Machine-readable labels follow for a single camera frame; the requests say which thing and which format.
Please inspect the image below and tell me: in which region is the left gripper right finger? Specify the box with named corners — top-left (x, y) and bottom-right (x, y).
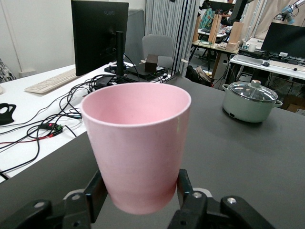
top-left (167, 168), bottom-right (275, 229)

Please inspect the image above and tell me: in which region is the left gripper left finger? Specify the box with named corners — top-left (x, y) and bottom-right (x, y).
top-left (0, 170), bottom-right (108, 229)

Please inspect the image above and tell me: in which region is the pink plastic cup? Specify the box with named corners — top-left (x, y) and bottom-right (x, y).
top-left (80, 82), bottom-right (192, 215)

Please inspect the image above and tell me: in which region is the pale green cooking pot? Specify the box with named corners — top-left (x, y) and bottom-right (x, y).
top-left (222, 80), bottom-right (284, 124)

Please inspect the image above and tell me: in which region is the white office desk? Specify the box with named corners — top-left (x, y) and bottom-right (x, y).
top-left (0, 61), bottom-right (172, 184)
top-left (229, 54), bottom-right (305, 81)

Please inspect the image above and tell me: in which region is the black power adapter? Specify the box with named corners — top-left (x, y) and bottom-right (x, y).
top-left (94, 75), bottom-right (113, 87)

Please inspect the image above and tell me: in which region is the beige computer keyboard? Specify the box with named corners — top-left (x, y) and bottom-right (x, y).
top-left (24, 68), bottom-right (78, 94)

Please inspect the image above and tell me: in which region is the glass lid with steel knob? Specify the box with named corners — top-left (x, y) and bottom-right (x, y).
top-left (228, 80), bottom-right (279, 104)

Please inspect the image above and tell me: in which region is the dark floor bag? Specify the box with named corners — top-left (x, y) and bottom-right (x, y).
top-left (185, 65), bottom-right (213, 87)

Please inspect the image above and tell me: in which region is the black flat dock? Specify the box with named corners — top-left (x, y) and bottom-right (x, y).
top-left (125, 63), bottom-right (167, 81)

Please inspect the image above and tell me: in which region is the cardboard box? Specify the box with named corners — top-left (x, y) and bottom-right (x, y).
top-left (285, 94), bottom-right (305, 113)

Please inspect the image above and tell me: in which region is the brown wooden cube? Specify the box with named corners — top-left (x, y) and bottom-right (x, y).
top-left (144, 54), bottom-right (159, 73)

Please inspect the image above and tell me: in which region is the black white patterned fabric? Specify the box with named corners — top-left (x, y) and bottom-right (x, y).
top-left (0, 58), bottom-right (17, 83)

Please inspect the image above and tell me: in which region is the white slim keyboard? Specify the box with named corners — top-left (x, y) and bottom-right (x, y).
top-left (270, 59), bottom-right (305, 70)
top-left (234, 56), bottom-right (264, 66)

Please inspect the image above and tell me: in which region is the grey office chair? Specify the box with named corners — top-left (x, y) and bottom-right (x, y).
top-left (142, 34), bottom-right (174, 70)

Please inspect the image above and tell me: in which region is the black Huawei monitor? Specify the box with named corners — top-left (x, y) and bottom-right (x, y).
top-left (71, 0), bottom-right (131, 77)

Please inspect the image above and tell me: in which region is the brown upright board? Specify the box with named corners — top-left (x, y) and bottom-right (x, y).
top-left (207, 13), bottom-right (222, 45)

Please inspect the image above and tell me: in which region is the light wooden block stand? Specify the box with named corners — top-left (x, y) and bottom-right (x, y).
top-left (225, 21), bottom-right (244, 52)

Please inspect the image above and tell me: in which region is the black stand pole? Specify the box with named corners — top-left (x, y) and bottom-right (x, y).
top-left (173, 0), bottom-right (190, 74)

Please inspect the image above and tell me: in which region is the grey curtain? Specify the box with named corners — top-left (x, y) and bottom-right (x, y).
top-left (145, 0), bottom-right (200, 79)

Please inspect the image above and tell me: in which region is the black desktop monitor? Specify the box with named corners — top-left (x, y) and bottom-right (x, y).
top-left (260, 22), bottom-right (305, 59)

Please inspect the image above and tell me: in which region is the black tangled desk cable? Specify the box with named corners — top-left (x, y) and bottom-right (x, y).
top-left (0, 53), bottom-right (141, 176)

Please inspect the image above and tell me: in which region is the white wall socket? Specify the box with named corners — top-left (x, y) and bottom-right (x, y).
top-left (18, 69), bottom-right (37, 78)

